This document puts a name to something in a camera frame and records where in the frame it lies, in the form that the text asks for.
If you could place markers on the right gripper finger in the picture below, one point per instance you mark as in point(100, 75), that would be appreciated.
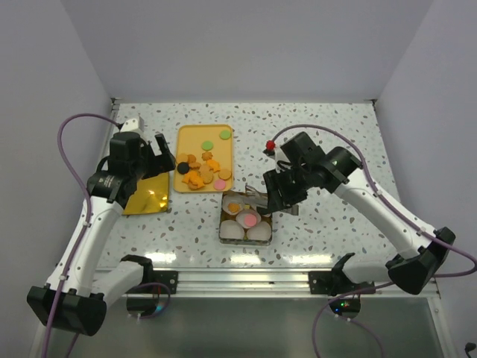
point(294, 194)
point(275, 201)

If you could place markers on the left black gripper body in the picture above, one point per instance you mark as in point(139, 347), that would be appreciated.
point(139, 167)

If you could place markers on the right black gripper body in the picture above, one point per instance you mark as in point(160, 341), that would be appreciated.
point(300, 174)

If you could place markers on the metal serving tongs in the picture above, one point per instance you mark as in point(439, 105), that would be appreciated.
point(259, 200)

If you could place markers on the gold tin lid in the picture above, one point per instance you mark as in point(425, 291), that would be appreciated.
point(151, 196)

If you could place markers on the round tan biscuit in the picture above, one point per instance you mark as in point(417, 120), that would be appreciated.
point(225, 174)
point(206, 174)

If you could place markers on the green round cookie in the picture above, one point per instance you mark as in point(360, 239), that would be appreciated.
point(207, 145)
point(225, 134)

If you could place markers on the pink round cookie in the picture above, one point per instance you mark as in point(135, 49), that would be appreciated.
point(250, 220)
point(220, 184)

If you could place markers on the orange fish cookie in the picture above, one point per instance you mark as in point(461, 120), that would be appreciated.
point(213, 165)
point(193, 180)

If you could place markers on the orange swirl cookie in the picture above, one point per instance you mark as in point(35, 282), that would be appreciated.
point(233, 207)

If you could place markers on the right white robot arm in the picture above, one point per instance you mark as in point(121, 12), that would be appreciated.
point(421, 248)

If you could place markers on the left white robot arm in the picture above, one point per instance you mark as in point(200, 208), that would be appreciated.
point(71, 299)

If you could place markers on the black sandwich cookie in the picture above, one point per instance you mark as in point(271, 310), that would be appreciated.
point(183, 168)

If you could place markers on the yellow plastic tray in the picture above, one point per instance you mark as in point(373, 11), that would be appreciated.
point(189, 141)

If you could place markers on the white paper cup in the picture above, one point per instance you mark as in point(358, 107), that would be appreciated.
point(260, 232)
point(240, 216)
point(230, 229)
point(232, 198)

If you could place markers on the square cookie tin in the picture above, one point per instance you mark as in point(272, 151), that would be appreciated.
point(245, 240)

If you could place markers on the right black mounting bracket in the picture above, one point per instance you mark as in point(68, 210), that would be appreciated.
point(333, 284)

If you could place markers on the black mounting bracket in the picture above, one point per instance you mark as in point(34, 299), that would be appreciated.
point(333, 284)
point(168, 278)

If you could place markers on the left black mounting bracket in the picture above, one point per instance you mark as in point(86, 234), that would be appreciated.
point(168, 278)

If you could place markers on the aluminium frame rail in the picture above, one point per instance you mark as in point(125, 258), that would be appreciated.
point(243, 283)

